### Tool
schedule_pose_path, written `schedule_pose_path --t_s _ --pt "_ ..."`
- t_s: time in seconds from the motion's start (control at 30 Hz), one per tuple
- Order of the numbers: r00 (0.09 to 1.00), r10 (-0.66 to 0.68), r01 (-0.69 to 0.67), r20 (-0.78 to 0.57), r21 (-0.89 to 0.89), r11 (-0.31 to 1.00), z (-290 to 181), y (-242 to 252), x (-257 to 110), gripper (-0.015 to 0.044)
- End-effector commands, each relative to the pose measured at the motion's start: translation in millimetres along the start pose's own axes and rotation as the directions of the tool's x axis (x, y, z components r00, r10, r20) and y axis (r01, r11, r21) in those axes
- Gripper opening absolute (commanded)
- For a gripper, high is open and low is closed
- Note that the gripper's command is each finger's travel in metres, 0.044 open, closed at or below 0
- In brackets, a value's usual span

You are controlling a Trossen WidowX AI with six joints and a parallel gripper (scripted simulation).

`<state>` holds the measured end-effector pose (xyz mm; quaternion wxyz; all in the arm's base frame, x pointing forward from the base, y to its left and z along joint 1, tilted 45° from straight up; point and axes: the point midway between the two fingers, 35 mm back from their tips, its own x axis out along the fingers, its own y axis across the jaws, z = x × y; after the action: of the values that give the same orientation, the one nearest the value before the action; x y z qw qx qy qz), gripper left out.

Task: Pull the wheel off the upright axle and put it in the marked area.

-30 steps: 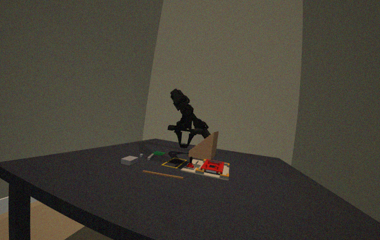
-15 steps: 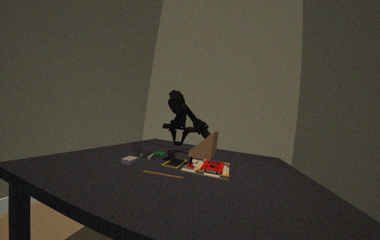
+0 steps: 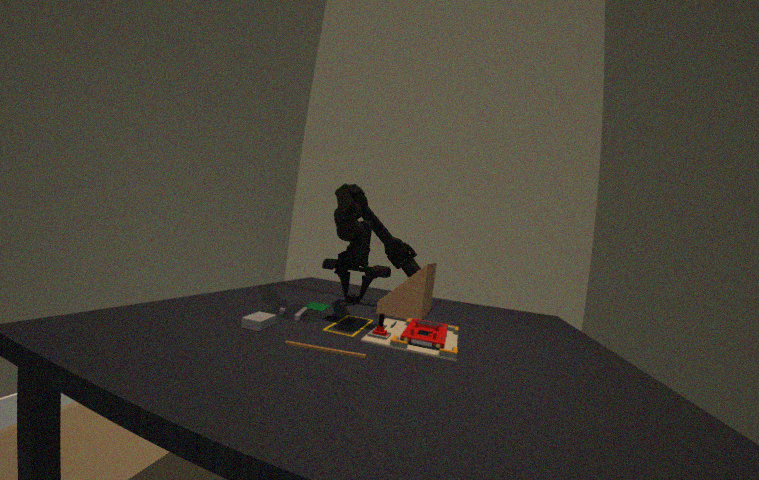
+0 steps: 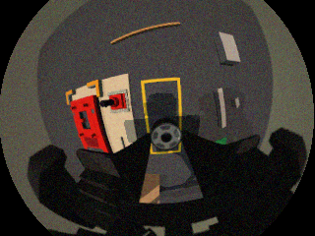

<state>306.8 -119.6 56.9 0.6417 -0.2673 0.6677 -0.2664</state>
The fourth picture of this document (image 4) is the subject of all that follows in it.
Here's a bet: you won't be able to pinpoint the long brown wooden rod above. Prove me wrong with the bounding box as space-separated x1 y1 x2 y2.
110 21 180 44

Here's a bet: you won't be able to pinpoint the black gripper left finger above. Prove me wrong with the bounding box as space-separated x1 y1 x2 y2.
76 133 151 202

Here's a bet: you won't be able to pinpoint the grey wheel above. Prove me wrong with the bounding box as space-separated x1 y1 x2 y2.
150 118 182 150

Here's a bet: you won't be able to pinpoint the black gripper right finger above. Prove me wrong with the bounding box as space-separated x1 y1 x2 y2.
181 130 260 197

